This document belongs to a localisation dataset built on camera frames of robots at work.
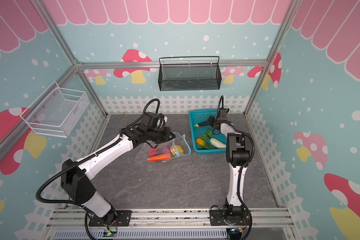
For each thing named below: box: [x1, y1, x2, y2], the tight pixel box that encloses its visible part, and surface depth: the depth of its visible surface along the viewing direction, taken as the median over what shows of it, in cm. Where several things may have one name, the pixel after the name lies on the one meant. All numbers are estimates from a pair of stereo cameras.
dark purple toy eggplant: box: [194, 120, 210, 127], surface depth 111 cm
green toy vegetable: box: [199, 129, 213, 140], surface depth 105 cm
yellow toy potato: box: [170, 144, 184, 155], surface depth 80 cm
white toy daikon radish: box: [210, 138, 227, 149], surface depth 101 cm
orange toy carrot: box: [147, 153, 171, 161], surface depth 89 cm
